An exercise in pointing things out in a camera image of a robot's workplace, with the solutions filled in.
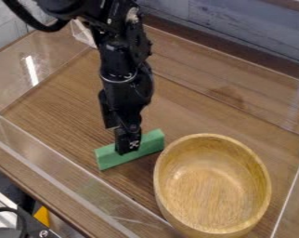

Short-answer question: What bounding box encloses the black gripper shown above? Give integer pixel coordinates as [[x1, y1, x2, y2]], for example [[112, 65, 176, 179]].
[[97, 62, 154, 156]]

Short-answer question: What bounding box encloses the green rectangular block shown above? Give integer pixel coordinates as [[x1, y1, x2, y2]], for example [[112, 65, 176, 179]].
[[94, 128, 165, 171]]

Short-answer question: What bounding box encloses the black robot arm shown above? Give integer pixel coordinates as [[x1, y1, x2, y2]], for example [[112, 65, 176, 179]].
[[2, 0, 153, 154]]

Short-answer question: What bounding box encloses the brown wooden bowl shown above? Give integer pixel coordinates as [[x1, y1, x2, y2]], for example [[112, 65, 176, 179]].
[[153, 133, 272, 238]]

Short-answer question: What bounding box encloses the yellow and black device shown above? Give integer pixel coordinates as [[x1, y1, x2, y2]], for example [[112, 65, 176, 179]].
[[16, 204, 74, 238]]

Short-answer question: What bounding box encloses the black cable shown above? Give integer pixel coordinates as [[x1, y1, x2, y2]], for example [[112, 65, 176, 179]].
[[0, 206, 29, 238]]

